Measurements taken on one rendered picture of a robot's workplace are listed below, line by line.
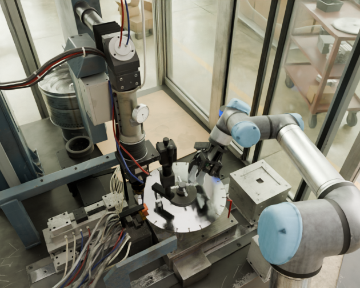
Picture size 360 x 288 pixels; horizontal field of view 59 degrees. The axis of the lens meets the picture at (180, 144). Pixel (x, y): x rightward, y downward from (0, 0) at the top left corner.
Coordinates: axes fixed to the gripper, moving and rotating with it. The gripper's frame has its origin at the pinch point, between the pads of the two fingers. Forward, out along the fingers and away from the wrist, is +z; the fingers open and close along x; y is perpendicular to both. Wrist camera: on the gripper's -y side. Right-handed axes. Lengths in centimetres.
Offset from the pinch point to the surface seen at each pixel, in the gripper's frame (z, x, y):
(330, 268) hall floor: 39, 128, -14
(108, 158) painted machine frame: 7.1, -29.0, -12.2
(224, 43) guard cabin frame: -47, 5, -43
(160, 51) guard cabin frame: -23, -3, -107
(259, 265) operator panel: 10.8, 27.8, 24.4
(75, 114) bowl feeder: 12, -42, -51
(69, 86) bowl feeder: 5, -48, -65
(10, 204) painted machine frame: 29, -56, -1
